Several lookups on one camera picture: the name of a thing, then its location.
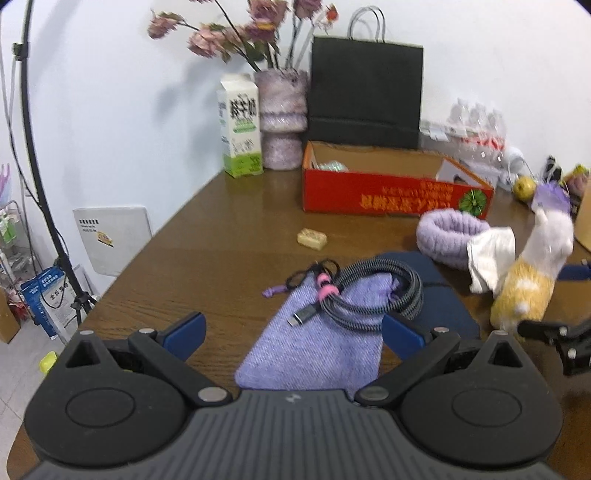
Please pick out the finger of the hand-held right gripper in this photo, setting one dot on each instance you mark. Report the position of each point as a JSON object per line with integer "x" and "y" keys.
{"x": 575, "y": 344}
{"x": 575, "y": 272}

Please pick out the small beige block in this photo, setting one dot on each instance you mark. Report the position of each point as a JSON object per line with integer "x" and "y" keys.
{"x": 312, "y": 238}

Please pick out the white cloth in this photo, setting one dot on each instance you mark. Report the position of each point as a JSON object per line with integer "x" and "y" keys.
{"x": 489, "y": 258}

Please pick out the black paper bag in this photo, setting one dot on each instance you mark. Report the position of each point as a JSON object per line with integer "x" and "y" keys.
{"x": 367, "y": 87}

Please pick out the beige container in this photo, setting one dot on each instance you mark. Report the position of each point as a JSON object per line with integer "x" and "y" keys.
{"x": 584, "y": 221}

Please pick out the green apple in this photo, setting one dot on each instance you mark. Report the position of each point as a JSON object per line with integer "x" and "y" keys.
{"x": 525, "y": 189}

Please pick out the red cardboard box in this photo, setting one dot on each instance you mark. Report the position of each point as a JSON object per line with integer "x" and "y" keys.
{"x": 388, "y": 194}

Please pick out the crumpled clear plastic wrap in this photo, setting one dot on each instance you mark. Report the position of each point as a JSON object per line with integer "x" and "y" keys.
{"x": 331, "y": 166}

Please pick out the white and green milk carton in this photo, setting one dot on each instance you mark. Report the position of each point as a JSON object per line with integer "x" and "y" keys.
{"x": 240, "y": 129}

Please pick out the flat white box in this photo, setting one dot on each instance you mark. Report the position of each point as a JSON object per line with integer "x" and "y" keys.
{"x": 438, "y": 129}

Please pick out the white board with sticker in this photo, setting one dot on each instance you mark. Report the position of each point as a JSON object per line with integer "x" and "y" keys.
{"x": 115, "y": 240}

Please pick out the brown cardboard box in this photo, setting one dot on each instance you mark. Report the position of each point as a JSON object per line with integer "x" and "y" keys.
{"x": 8, "y": 318}

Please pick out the black charger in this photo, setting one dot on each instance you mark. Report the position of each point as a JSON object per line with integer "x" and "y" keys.
{"x": 551, "y": 168}

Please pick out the white card packet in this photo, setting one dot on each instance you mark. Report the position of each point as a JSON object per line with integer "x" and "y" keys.
{"x": 450, "y": 168}

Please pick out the yellow-green floor item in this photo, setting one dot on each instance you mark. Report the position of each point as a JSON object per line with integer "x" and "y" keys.
{"x": 48, "y": 362}

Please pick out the purple marbled vase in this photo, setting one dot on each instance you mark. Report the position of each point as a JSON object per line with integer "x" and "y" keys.
{"x": 282, "y": 120}

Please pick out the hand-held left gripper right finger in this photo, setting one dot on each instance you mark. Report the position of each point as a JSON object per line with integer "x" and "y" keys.
{"x": 400, "y": 336}

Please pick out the small purple packet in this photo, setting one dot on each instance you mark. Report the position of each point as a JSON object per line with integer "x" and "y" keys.
{"x": 551, "y": 194}

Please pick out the blue paper bag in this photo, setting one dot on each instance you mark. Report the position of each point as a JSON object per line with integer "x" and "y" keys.
{"x": 48, "y": 300}

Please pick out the white and yellow plush alpaca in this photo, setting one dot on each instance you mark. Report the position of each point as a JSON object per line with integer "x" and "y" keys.
{"x": 526, "y": 281}

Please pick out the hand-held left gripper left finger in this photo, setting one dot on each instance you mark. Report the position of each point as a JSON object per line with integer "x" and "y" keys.
{"x": 184, "y": 333}

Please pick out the black light stand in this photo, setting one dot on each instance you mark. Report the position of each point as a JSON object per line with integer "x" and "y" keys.
{"x": 34, "y": 152}

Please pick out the fluffy purple headband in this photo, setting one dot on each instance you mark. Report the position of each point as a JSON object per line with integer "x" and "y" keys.
{"x": 443, "y": 237}

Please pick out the wrapped water bottle pack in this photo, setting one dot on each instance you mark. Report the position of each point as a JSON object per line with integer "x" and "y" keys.
{"x": 480, "y": 127}

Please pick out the navy blue zip pouch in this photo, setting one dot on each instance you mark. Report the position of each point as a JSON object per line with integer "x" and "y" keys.
{"x": 450, "y": 304}

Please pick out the colourful snack packet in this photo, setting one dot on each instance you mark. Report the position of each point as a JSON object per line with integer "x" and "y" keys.
{"x": 579, "y": 177}

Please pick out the dried pink flowers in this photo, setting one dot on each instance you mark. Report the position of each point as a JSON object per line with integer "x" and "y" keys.
{"x": 258, "y": 34}

